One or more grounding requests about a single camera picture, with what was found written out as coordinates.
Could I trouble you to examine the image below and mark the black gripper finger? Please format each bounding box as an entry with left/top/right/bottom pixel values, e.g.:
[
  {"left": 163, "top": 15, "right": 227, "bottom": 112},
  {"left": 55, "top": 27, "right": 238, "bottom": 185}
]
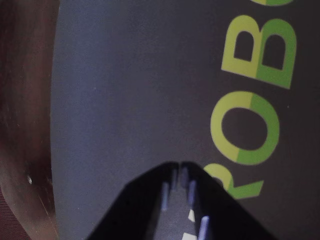
[
  {"left": 86, "top": 162, "right": 179, "bottom": 240},
  {"left": 179, "top": 161, "right": 276, "bottom": 240}
]

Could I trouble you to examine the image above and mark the grey mat with WOWROBO print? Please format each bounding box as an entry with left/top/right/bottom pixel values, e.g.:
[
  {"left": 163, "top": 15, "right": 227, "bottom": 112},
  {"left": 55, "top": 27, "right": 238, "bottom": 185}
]
[{"left": 49, "top": 0, "right": 320, "bottom": 240}]

